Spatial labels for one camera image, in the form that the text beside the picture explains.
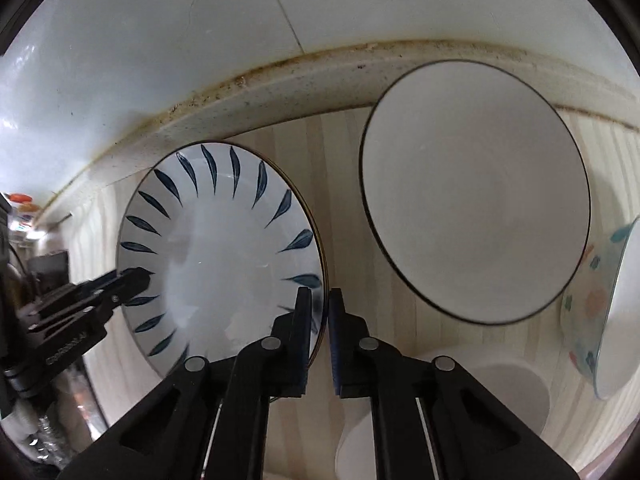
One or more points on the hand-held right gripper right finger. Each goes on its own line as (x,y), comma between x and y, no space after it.
(336,345)

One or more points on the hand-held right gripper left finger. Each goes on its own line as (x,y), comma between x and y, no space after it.
(301,325)

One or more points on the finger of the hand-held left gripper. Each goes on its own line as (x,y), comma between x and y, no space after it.
(85,316)
(125,280)

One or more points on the blue leaf pattern plate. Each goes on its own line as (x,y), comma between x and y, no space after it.
(210,260)

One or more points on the white bowl with dark rim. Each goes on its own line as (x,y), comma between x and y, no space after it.
(475,195)

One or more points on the floral print bowl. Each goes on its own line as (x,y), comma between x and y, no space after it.
(620,320)

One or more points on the orange persimmon wall sticker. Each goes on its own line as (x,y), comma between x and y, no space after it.
(20,196)

